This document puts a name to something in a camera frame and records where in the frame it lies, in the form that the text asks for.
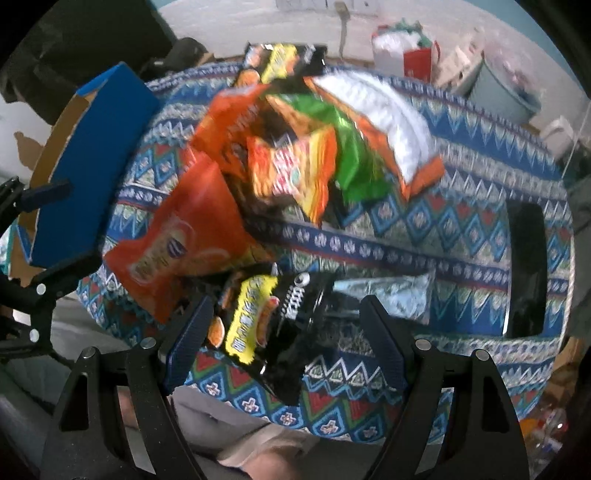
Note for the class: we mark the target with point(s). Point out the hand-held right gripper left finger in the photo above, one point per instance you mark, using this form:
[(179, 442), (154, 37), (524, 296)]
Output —
[(189, 344)]

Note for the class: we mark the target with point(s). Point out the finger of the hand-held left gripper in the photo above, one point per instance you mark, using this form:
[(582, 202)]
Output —
[(55, 277), (46, 193)]

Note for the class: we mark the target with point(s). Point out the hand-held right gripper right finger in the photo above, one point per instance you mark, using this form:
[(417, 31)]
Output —
[(385, 344)]

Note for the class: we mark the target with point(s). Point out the pale silver snack packet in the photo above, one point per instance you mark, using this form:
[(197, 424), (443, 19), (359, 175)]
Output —
[(397, 293)]

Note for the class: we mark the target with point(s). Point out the blue cardboard box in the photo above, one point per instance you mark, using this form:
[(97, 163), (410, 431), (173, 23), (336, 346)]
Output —
[(92, 161)]

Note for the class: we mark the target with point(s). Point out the black yellow snack packet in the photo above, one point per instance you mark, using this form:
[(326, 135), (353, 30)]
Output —
[(277, 341)]

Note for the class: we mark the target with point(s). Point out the large orange snack packet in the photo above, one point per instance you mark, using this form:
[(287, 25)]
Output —
[(184, 230)]

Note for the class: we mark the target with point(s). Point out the green snack packet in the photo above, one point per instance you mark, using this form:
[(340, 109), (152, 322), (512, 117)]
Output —
[(355, 157)]

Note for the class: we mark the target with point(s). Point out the red yellow snack packet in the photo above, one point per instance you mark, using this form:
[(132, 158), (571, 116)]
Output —
[(291, 175)]

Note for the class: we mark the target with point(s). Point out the white orange snack packet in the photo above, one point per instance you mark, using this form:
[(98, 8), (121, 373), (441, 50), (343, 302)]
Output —
[(392, 124)]

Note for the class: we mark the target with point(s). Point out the black orange snack packet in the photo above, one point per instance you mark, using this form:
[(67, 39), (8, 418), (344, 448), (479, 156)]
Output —
[(286, 62)]

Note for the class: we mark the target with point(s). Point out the blue patterned blanket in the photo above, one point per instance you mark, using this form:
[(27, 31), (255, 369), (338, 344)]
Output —
[(415, 230)]

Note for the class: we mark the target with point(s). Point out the person's leg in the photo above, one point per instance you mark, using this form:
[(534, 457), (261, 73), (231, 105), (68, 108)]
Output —
[(268, 454)]

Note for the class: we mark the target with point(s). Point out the dark hanging cloth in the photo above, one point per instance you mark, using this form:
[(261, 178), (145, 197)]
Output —
[(92, 46)]

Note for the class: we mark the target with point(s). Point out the black flat device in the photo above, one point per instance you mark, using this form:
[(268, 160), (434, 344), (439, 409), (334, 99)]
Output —
[(526, 267)]

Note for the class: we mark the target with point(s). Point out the white plastic container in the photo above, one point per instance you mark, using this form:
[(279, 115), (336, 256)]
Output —
[(558, 134)]

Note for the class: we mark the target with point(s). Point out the pale blue bin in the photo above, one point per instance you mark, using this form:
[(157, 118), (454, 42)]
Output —
[(498, 94)]

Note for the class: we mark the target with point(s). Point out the red white bag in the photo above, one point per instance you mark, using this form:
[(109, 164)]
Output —
[(406, 53)]

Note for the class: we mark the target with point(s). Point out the white paper bag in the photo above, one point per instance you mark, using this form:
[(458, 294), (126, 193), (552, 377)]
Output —
[(461, 55)]

